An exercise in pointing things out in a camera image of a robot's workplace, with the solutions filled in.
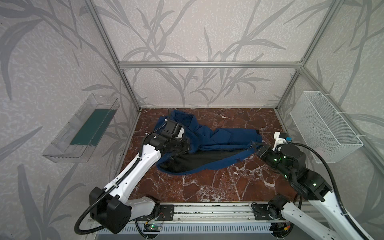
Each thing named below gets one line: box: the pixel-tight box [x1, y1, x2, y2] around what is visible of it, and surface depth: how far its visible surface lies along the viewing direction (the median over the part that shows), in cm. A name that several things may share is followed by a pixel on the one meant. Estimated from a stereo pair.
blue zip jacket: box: [155, 109, 263, 175], surface depth 93 cm
